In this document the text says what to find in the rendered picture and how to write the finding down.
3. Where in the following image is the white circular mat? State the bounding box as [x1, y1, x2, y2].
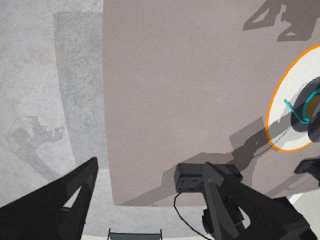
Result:
[268, 46, 320, 150]

